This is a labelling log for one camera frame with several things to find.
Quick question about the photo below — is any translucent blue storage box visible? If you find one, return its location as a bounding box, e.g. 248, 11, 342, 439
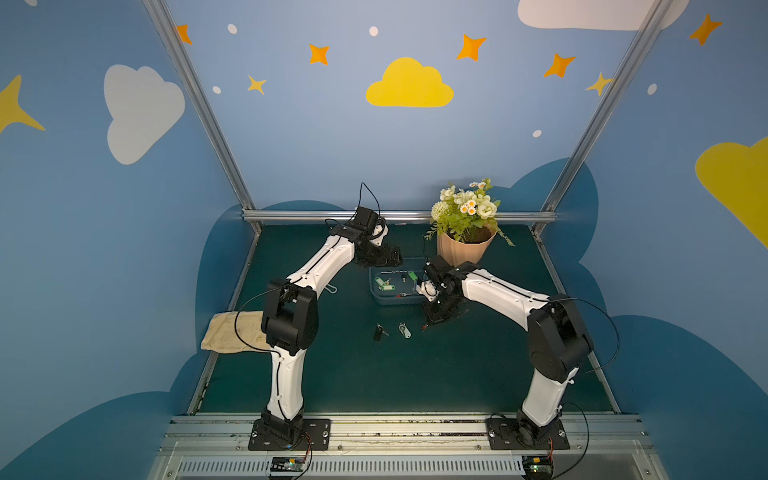
368, 257, 427, 306

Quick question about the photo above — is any white tag key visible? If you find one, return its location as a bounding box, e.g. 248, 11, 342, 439
398, 322, 412, 339

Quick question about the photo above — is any black fob key bunch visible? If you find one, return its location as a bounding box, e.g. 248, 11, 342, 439
373, 324, 389, 342

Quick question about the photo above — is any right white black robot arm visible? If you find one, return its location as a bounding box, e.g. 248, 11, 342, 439
417, 256, 594, 438

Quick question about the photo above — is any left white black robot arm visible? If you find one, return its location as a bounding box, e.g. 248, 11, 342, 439
261, 207, 402, 438

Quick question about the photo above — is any terracotta flower pot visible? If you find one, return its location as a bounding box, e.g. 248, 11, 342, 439
437, 227, 496, 267

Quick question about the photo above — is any white artificial flower bouquet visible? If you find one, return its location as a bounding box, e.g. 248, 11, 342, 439
424, 178, 515, 247

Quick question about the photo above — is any beige cloth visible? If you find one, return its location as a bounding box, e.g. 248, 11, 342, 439
200, 311, 270, 354

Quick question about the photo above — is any right green circuit board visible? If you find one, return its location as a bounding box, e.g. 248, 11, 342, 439
522, 456, 554, 480

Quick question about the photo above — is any green circuit board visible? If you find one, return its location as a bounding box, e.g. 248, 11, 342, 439
269, 457, 305, 475
522, 456, 554, 480

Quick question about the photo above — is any left green circuit board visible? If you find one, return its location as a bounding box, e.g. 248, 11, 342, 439
269, 457, 305, 475

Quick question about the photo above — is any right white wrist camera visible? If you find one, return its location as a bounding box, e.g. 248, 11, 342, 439
416, 280, 439, 302

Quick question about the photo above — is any aluminium back frame bar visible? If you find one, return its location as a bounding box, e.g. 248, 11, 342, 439
242, 209, 557, 224

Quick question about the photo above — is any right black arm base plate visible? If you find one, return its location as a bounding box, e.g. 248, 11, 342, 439
485, 416, 570, 451

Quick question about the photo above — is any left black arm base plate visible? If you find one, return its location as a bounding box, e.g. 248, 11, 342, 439
248, 416, 332, 451

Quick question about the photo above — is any aluminium front rail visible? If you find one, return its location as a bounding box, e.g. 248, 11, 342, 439
148, 412, 668, 479

